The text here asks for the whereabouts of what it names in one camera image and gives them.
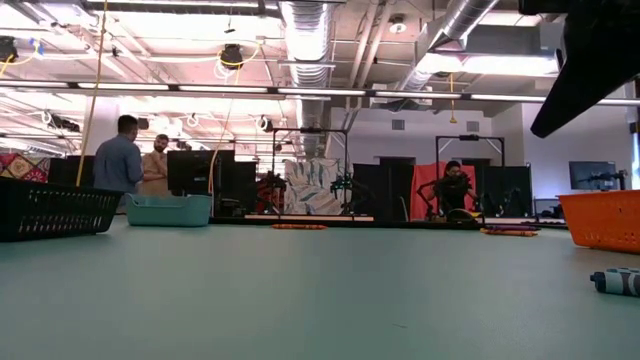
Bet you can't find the black partition panel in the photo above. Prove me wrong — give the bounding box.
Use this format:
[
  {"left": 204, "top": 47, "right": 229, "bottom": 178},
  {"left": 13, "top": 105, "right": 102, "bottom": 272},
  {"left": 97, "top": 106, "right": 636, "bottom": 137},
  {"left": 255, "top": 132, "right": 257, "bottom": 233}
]
[
  {"left": 352, "top": 157, "right": 416, "bottom": 222},
  {"left": 234, "top": 160, "right": 259, "bottom": 201},
  {"left": 48, "top": 155, "right": 97, "bottom": 189},
  {"left": 475, "top": 165, "right": 532, "bottom": 217}
]

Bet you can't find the dark wall screen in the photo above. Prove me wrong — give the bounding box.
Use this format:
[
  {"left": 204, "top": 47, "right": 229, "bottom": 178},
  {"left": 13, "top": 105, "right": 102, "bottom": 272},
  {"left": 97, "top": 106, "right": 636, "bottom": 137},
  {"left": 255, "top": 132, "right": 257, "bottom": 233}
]
[{"left": 568, "top": 160, "right": 619, "bottom": 192}]

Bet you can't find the person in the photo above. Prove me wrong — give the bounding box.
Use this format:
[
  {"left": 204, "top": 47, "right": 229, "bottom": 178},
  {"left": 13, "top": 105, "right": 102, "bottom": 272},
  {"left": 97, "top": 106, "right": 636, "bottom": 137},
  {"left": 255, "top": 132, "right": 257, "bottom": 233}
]
[
  {"left": 139, "top": 133, "right": 172, "bottom": 197},
  {"left": 419, "top": 160, "right": 480, "bottom": 217},
  {"left": 93, "top": 114, "right": 146, "bottom": 195}
]

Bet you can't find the teal table mat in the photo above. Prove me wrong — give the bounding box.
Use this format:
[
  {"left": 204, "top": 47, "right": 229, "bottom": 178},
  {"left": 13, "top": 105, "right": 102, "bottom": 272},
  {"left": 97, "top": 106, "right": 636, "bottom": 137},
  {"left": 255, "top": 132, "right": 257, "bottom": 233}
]
[{"left": 0, "top": 214, "right": 640, "bottom": 360}]

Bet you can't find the black ceiling cord reel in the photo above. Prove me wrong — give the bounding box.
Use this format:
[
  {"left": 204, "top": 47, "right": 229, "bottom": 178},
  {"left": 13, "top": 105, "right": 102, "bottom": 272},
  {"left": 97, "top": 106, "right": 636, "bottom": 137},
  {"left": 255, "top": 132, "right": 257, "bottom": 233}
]
[
  {"left": 0, "top": 35, "right": 19, "bottom": 64},
  {"left": 219, "top": 43, "right": 245, "bottom": 71}
]

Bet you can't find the silver round ceiling duct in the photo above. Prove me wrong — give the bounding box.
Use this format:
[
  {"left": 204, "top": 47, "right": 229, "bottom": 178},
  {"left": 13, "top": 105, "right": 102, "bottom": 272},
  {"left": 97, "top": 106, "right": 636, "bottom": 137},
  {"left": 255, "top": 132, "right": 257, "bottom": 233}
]
[
  {"left": 399, "top": 0, "right": 501, "bottom": 104},
  {"left": 277, "top": 0, "right": 335, "bottom": 161}
]

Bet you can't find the grey rectangular air duct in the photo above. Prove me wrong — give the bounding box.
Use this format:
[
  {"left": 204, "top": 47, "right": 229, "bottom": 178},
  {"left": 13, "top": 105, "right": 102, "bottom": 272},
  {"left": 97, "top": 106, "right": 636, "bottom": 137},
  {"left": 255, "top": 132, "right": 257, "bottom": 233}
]
[{"left": 467, "top": 22, "right": 564, "bottom": 57}]

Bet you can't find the yellow hanging pendant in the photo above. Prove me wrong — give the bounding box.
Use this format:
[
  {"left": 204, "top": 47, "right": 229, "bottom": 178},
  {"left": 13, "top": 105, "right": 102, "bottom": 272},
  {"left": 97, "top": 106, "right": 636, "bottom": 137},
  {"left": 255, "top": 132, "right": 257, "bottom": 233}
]
[{"left": 448, "top": 72, "right": 459, "bottom": 125}]

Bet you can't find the black ceiling spotlight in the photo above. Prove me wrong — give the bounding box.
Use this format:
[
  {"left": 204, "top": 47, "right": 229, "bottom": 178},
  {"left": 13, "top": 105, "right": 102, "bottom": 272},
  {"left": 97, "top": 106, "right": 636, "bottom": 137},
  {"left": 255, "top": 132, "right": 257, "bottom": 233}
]
[{"left": 49, "top": 114, "right": 81, "bottom": 134}]

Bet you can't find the white leaf-patterned cloth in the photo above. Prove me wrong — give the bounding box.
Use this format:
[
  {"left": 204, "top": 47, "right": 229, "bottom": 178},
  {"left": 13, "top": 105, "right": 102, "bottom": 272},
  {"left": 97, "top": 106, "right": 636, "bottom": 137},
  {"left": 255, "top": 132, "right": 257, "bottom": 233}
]
[{"left": 283, "top": 157, "right": 354, "bottom": 216}]

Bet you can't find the yellow hanging cord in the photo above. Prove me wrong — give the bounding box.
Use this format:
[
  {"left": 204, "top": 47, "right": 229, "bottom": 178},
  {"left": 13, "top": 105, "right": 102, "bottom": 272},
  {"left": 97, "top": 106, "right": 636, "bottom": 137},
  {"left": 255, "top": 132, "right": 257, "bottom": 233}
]
[{"left": 207, "top": 44, "right": 264, "bottom": 196}]

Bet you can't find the orange plastic basket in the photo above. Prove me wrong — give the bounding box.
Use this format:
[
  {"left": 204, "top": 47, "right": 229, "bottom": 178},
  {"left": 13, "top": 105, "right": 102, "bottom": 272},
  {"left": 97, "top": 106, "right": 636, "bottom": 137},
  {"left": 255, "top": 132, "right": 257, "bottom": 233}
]
[{"left": 558, "top": 189, "right": 640, "bottom": 255}]

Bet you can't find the colourful patterned quilt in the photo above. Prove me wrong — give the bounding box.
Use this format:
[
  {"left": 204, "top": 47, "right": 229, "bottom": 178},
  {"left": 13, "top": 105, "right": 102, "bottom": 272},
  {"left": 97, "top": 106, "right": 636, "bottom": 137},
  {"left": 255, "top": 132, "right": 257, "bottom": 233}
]
[{"left": 0, "top": 152, "right": 51, "bottom": 184}]

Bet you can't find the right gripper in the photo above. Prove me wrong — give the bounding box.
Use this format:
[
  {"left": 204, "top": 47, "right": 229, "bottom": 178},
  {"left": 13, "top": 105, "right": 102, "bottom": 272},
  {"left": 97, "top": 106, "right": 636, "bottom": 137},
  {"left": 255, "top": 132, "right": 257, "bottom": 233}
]
[{"left": 518, "top": 0, "right": 640, "bottom": 140}]

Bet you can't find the black plastic basket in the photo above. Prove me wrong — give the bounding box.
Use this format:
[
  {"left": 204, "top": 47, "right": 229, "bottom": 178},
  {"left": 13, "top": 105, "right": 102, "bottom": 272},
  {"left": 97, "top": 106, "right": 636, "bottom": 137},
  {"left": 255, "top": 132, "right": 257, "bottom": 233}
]
[{"left": 0, "top": 177, "right": 125, "bottom": 243}]

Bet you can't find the teal plastic basket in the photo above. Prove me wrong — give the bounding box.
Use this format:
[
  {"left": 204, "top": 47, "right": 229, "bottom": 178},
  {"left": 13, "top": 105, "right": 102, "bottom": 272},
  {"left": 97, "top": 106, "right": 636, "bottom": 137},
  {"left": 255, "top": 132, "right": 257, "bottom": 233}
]
[{"left": 124, "top": 192, "right": 214, "bottom": 228}]

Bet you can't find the orange hanging cloth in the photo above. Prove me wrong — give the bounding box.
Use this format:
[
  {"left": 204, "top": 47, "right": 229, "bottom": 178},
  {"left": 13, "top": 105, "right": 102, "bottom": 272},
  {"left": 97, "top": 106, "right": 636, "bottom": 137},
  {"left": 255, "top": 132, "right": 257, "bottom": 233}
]
[{"left": 409, "top": 161, "right": 477, "bottom": 221}]

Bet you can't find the black metal frame stand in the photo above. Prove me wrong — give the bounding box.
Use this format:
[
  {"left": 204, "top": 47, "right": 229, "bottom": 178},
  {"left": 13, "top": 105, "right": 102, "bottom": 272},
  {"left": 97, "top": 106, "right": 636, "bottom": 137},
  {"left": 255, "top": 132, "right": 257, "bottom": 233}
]
[
  {"left": 434, "top": 133, "right": 506, "bottom": 217},
  {"left": 271, "top": 127, "right": 350, "bottom": 217}
]

